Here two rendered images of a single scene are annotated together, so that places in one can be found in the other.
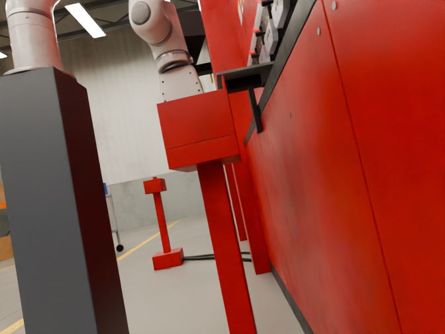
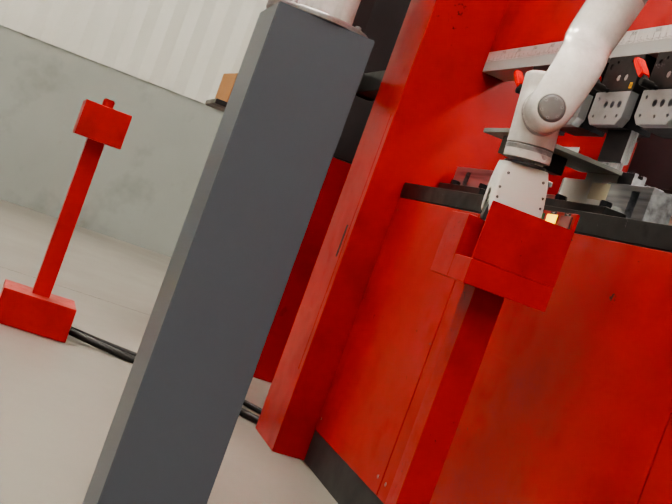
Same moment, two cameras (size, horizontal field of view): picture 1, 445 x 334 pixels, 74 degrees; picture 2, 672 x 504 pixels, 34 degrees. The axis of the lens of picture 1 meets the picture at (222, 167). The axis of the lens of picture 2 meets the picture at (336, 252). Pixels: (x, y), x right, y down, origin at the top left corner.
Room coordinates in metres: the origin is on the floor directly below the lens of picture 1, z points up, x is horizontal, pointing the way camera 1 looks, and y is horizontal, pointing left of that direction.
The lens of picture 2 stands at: (-1.07, 0.87, 0.67)
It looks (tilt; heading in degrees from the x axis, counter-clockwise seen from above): 1 degrees down; 343
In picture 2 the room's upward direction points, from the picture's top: 20 degrees clockwise
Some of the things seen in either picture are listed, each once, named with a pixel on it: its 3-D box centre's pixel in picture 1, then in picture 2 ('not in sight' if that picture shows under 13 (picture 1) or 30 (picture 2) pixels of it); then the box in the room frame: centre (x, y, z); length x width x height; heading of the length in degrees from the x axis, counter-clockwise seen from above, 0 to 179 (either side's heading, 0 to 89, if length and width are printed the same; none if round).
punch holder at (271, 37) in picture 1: (276, 26); (629, 96); (1.12, -0.32, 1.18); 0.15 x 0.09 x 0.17; 0
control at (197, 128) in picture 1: (202, 130); (502, 243); (0.73, 0.03, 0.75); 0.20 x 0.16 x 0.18; 176
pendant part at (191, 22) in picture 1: (191, 79); not in sight; (2.35, 0.11, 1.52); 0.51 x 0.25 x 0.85; 14
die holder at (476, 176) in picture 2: not in sight; (495, 190); (1.65, -0.32, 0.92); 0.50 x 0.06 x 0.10; 0
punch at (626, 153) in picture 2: not in sight; (616, 151); (1.10, -0.32, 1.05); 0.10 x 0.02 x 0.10; 0
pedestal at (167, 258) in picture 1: (161, 220); (69, 213); (2.75, 0.65, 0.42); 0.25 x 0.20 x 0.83; 90
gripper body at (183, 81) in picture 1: (181, 89); (518, 189); (0.68, 0.06, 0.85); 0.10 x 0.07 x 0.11; 86
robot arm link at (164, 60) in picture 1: (175, 65); (528, 155); (0.68, 0.06, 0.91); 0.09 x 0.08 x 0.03; 86
